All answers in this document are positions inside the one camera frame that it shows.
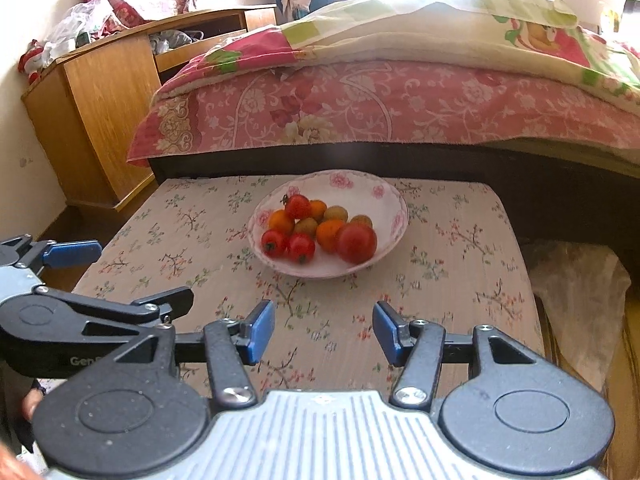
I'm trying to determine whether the floral tablecloth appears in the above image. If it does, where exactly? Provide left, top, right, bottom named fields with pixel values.
left=76, top=177, right=544, bottom=392

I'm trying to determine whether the large red tomato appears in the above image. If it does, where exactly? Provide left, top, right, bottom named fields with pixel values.
left=335, top=222, right=378, bottom=264

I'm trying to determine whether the brown longan front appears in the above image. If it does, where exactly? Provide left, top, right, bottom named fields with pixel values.
left=293, top=217, right=318, bottom=240

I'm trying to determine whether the red cherry tomato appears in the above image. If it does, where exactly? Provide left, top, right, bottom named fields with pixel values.
left=282, top=194, right=312, bottom=220
left=286, top=233, right=316, bottom=264
left=260, top=230, right=288, bottom=259

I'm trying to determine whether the white plastic bag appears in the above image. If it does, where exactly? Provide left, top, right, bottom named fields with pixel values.
left=42, top=0, right=124, bottom=67

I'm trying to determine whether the greenish brown longan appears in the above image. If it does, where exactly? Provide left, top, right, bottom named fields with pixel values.
left=322, top=206, right=348, bottom=222

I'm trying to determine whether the small orange mandarin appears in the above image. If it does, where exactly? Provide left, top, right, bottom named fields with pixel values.
left=316, top=219, right=345, bottom=254

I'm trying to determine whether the beige plastic bag on floor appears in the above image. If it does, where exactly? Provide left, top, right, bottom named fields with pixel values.
left=523, top=240, right=631, bottom=391

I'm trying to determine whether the pink floral bed sheet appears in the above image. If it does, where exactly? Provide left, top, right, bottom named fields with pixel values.
left=128, top=61, right=639, bottom=167

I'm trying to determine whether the colourful patchwork quilt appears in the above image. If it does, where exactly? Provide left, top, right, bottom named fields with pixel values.
left=152, top=0, right=639, bottom=114

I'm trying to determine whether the wooden cabinet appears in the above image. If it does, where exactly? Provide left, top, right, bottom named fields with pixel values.
left=22, top=4, right=277, bottom=211

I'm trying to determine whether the white floral plate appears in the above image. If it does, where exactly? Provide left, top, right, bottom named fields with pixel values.
left=247, top=169, right=408, bottom=280

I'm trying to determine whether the dark bed frame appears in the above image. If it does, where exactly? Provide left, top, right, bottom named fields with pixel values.
left=150, top=142, right=639, bottom=274

